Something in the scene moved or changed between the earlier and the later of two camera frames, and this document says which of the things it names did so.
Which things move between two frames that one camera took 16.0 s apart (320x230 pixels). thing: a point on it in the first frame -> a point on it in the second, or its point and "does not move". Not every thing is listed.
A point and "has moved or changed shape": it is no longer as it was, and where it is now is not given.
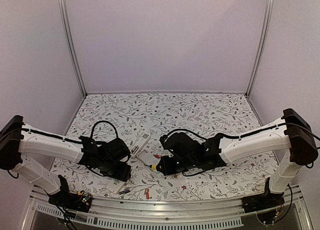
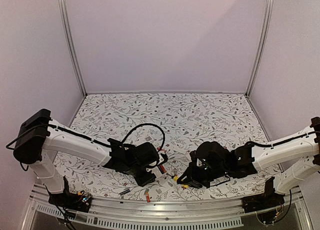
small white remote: x=115 y=185 -> x=163 y=180
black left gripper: x=123 y=174 -> x=144 y=181
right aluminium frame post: x=264 y=39 does not move
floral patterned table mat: x=142 y=120 does not move
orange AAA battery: x=147 y=193 has moved or changed shape
